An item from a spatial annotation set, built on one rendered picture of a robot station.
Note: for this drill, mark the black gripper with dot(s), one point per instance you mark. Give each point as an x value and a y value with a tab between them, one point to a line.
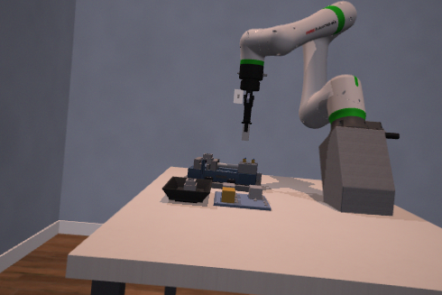
249	86

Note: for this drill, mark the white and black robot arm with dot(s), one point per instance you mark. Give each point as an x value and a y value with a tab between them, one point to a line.
342	96

